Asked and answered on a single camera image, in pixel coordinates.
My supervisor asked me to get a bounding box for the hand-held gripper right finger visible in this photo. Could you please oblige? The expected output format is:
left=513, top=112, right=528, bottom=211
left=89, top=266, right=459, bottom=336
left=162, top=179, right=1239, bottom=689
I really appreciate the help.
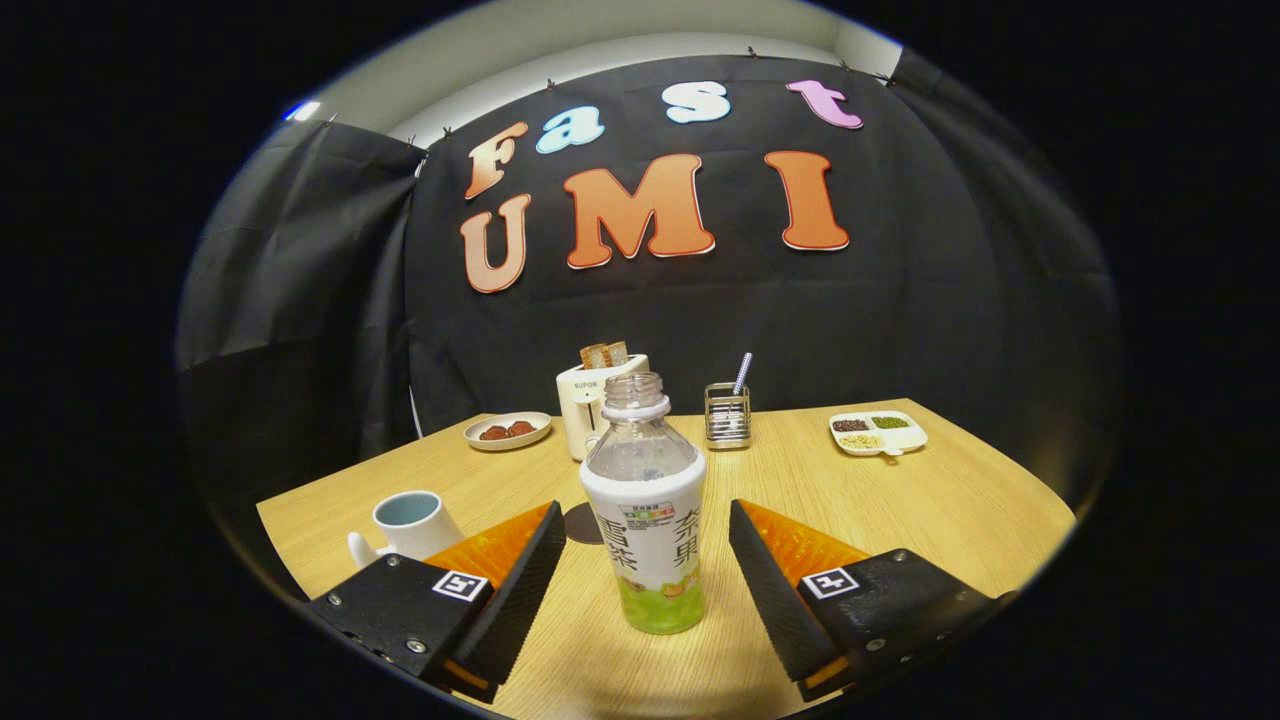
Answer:
left=727, top=498, right=1016, bottom=704

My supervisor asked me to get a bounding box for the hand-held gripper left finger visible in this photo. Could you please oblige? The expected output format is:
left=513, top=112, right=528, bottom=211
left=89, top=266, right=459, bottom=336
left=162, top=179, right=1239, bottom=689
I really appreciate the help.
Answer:
left=305, top=500, right=568, bottom=704

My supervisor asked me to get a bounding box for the dark brown round coaster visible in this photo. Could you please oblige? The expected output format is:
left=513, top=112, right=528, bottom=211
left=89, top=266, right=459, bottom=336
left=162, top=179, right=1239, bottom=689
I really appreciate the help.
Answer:
left=563, top=502, right=606, bottom=546

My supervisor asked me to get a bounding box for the white cup blue inside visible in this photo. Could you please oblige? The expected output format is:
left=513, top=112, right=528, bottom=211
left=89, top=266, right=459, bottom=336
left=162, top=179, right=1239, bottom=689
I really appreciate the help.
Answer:
left=347, top=490, right=466, bottom=571

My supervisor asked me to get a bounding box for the clear juice bottle white label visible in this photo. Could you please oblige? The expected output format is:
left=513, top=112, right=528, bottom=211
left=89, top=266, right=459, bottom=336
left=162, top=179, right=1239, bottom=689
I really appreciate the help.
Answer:
left=579, top=372, right=709, bottom=636

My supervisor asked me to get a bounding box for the wooden table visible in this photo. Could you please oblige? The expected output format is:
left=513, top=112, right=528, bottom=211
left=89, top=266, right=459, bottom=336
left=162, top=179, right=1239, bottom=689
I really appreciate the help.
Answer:
left=256, top=397, right=1078, bottom=720

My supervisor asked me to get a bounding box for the beige round plate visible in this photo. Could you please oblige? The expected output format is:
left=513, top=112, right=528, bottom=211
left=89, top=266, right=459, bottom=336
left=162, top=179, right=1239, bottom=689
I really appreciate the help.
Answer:
left=463, top=411, right=553, bottom=452

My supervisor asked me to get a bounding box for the cream toaster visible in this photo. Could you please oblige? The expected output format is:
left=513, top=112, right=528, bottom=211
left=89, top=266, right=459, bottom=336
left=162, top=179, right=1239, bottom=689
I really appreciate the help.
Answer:
left=556, top=354, right=651, bottom=462

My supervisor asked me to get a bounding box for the white divided tray with beans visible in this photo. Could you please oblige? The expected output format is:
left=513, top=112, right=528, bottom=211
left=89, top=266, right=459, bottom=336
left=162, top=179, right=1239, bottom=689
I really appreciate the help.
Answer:
left=828, top=410, right=929, bottom=458

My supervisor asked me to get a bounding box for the black backdrop cloth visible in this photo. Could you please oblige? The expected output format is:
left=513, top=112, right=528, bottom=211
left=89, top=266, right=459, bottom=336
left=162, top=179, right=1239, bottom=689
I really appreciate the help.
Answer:
left=175, top=45, right=1121, bottom=501

